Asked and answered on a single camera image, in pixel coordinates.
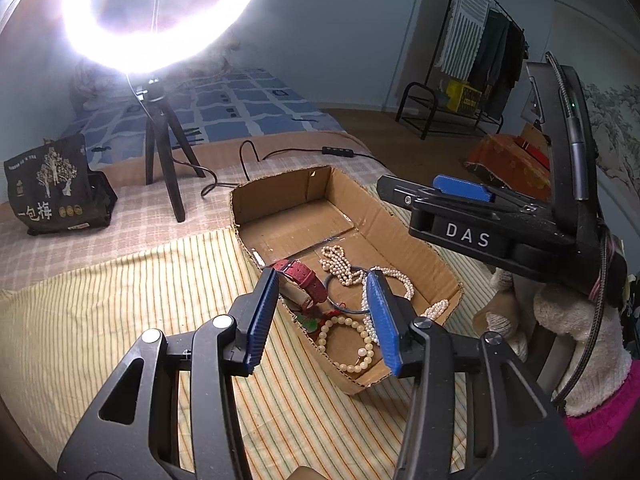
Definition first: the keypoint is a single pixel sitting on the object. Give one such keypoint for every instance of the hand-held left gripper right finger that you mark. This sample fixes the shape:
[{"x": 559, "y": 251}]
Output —
[{"x": 382, "y": 325}]

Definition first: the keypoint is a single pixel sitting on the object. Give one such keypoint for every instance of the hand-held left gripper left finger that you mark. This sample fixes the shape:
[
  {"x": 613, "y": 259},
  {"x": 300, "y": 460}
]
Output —
[{"x": 260, "y": 320}]

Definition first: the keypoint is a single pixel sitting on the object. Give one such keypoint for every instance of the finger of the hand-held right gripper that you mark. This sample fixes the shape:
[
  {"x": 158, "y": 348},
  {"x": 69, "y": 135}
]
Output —
[
  {"x": 407, "y": 199},
  {"x": 460, "y": 187}
]

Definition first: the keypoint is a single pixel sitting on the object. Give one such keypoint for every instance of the red green bead pendant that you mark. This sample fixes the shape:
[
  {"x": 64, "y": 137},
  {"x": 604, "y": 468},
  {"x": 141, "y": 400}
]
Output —
[{"x": 312, "y": 324}]

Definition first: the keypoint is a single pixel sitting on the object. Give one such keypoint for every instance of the blue bangle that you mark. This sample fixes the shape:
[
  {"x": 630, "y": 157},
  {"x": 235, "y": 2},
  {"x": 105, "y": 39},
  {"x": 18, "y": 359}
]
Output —
[{"x": 326, "y": 285}]

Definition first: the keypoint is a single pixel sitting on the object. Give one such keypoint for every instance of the person's right forearm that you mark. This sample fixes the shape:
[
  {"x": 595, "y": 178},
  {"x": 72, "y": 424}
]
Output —
[{"x": 605, "y": 430}]

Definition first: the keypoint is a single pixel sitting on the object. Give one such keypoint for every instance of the person's right hand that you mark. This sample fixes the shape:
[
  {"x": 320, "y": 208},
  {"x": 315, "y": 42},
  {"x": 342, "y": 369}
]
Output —
[{"x": 565, "y": 325}]

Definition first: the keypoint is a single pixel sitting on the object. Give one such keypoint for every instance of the orange cloth covered box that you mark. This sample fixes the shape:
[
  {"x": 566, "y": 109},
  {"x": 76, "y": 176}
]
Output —
[{"x": 505, "y": 165}]

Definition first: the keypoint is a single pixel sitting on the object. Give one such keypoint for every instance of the cardboard and red box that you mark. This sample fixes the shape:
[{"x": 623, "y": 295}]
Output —
[{"x": 532, "y": 142}]

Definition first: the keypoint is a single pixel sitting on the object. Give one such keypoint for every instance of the yellow crate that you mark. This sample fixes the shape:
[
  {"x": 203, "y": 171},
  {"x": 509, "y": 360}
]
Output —
[{"x": 460, "y": 96}]

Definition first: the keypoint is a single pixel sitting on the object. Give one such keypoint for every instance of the black clothes rack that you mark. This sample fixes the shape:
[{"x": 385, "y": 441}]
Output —
[{"x": 415, "y": 105}]

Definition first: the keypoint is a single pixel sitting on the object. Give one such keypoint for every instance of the black garment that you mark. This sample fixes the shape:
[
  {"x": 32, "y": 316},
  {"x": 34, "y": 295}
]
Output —
[{"x": 507, "y": 70}]

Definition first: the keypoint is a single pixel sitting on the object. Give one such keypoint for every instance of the yellow striped cloth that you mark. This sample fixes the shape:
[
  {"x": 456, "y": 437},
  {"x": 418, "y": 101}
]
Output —
[{"x": 125, "y": 285}]

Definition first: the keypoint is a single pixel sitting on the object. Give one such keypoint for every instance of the dark green garment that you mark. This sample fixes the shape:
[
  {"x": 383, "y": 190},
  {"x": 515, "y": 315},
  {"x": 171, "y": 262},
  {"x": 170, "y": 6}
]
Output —
[{"x": 490, "y": 50}]

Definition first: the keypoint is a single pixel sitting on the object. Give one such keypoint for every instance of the white striped towel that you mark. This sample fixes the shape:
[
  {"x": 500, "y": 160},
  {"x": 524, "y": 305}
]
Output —
[{"x": 465, "y": 25}]

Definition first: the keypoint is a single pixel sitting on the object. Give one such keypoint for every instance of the black tripod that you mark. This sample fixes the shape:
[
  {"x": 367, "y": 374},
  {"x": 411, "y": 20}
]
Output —
[{"x": 172, "y": 180}]

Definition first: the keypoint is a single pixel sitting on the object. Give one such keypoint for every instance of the pink checkered cloth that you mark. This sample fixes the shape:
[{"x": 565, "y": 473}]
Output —
[{"x": 125, "y": 220}]

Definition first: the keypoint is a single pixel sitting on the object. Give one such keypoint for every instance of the blue patterned blanket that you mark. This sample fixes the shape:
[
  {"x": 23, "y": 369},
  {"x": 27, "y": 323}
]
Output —
[{"x": 240, "y": 110}]

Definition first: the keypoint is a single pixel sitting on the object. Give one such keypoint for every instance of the black printed bag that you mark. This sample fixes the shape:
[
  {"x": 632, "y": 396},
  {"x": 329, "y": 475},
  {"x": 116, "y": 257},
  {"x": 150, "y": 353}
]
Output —
[{"x": 50, "y": 185}]

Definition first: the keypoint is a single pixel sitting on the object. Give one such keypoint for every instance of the dark patterned pillow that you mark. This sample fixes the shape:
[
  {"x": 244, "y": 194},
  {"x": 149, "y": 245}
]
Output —
[{"x": 90, "y": 90}]

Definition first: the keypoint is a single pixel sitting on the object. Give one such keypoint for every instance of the landscape wall poster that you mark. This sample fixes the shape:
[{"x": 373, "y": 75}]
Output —
[{"x": 617, "y": 135}]

